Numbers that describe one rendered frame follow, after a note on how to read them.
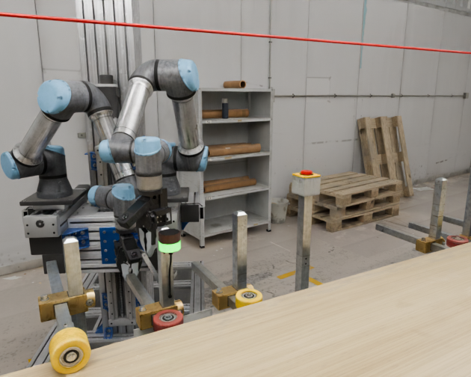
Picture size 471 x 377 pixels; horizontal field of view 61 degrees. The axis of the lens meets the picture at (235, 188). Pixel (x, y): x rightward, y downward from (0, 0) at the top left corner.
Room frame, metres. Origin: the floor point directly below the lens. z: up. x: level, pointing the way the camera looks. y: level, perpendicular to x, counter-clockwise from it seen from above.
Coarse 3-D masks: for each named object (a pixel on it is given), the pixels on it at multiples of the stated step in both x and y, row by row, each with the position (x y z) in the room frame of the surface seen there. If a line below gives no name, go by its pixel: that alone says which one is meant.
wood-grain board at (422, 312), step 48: (336, 288) 1.12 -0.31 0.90; (384, 288) 1.12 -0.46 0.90; (432, 288) 1.12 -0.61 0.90; (144, 336) 0.87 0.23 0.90; (192, 336) 0.87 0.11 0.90; (240, 336) 0.87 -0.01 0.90; (288, 336) 0.87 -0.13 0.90; (336, 336) 0.87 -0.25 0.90; (384, 336) 0.87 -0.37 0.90; (432, 336) 0.87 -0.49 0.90
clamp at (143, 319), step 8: (152, 304) 1.08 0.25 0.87; (160, 304) 1.08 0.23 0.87; (176, 304) 1.08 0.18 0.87; (136, 312) 1.05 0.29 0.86; (144, 312) 1.04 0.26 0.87; (152, 312) 1.04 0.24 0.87; (136, 320) 1.06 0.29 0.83; (144, 320) 1.03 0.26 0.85; (152, 320) 1.04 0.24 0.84; (144, 328) 1.02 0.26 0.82
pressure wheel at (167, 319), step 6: (162, 312) 0.97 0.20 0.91; (168, 312) 0.97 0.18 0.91; (174, 312) 0.97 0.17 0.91; (180, 312) 0.97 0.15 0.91; (156, 318) 0.94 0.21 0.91; (162, 318) 0.95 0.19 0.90; (168, 318) 0.94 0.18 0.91; (174, 318) 0.95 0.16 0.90; (180, 318) 0.94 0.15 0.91; (156, 324) 0.92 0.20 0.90; (162, 324) 0.92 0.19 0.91; (168, 324) 0.92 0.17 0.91; (174, 324) 0.92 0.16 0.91; (180, 324) 0.93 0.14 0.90; (156, 330) 0.92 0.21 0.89
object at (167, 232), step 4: (160, 232) 1.04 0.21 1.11; (164, 232) 1.04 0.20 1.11; (168, 232) 1.04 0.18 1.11; (172, 232) 1.04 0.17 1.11; (176, 232) 1.04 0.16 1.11; (164, 244) 1.02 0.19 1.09; (168, 244) 1.01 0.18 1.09; (172, 244) 1.02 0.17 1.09; (164, 252) 1.06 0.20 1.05; (172, 252) 1.03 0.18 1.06; (164, 256) 1.06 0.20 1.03; (168, 296) 1.06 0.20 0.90
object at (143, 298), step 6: (126, 276) 1.30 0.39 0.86; (132, 276) 1.29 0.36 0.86; (132, 282) 1.24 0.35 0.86; (138, 282) 1.24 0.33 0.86; (132, 288) 1.23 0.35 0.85; (138, 288) 1.20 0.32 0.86; (144, 288) 1.20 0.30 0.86; (138, 294) 1.16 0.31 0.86; (144, 294) 1.16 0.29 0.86; (138, 300) 1.16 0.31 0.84; (144, 300) 1.12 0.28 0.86; (150, 300) 1.12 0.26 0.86
